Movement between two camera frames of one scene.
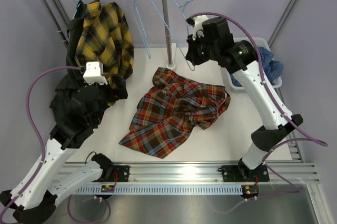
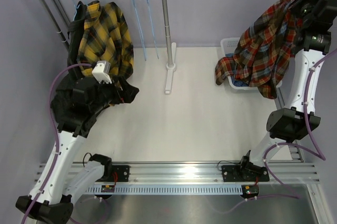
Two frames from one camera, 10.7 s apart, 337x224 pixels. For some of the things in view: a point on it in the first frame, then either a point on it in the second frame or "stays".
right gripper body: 206,51 to 303,6
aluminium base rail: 300,173 stays
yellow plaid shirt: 105,38 stays
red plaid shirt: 166,113 to 266,47
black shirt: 73,83 stays
